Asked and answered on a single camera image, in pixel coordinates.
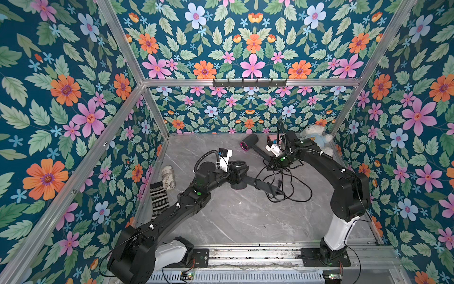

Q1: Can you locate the rolled beige cloth bundle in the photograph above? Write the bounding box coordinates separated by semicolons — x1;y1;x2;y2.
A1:
161;165;176;191

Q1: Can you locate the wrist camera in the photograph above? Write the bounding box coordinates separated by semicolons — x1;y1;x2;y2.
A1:
217;148;232;172
266;140;283;157

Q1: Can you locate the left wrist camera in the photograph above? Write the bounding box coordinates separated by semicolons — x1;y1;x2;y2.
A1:
217;148;232;172

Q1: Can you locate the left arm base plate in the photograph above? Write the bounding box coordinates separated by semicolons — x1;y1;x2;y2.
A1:
185;248;210;268

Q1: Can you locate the pink hair dryer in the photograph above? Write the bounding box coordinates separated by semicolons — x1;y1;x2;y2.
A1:
267;134;277;143

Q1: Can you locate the black white striped sock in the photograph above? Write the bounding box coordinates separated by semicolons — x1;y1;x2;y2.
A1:
150;182;170;220

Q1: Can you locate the white slotted vent strip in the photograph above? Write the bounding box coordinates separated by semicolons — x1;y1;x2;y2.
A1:
147;271;325;284

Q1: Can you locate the small green circuit board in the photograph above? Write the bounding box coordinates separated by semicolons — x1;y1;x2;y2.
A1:
180;272;195;282

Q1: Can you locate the black hook rail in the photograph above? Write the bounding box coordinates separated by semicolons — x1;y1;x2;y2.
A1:
212;79;287;88

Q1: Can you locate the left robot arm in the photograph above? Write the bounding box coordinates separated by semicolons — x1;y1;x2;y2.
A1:
107;162;243;284

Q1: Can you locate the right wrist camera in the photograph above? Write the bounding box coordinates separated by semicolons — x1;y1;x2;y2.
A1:
266;140;283;157

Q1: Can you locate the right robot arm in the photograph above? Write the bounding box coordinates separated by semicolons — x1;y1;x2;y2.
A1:
266;131;370;254

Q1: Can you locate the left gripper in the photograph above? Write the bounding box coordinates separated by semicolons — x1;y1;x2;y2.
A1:
203;161;247;194

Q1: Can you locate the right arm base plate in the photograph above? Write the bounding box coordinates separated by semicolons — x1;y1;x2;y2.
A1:
299;247;351;267

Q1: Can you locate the white teddy bear blue shirt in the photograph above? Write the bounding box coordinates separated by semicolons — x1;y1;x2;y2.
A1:
300;124;334;157

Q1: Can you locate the dark grey hair dryer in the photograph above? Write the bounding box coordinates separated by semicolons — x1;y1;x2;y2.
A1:
228;161;284;196
240;134;273;162

